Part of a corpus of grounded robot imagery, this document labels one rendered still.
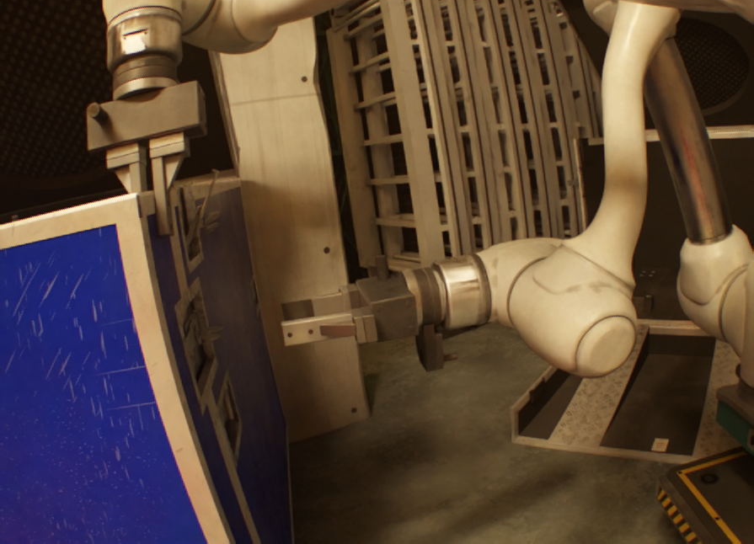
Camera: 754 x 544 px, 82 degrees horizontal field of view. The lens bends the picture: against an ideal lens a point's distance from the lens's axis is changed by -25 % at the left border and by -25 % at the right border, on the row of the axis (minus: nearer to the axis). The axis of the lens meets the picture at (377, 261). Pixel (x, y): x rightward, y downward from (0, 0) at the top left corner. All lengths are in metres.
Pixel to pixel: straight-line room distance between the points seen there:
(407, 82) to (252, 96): 1.16
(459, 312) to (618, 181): 0.25
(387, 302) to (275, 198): 1.28
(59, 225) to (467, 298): 0.47
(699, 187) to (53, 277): 0.97
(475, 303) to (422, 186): 2.17
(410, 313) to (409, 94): 2.26
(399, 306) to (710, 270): 0.61
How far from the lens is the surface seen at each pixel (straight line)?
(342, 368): 2.05
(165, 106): 0.57
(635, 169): 0.63
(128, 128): 0.58
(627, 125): 0.68
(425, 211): 2.83
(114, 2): 0.63
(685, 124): 0.98
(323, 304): 0.74
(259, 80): 1.90
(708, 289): 1.03
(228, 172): 1.65
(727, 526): 0.99
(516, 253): 0.69
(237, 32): 0.70
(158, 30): 0.59
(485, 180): 2.94
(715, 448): 1.75
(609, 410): 1.91
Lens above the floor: 0.95
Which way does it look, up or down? 10 degrees down
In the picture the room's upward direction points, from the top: 8 degrees counter-clockwise
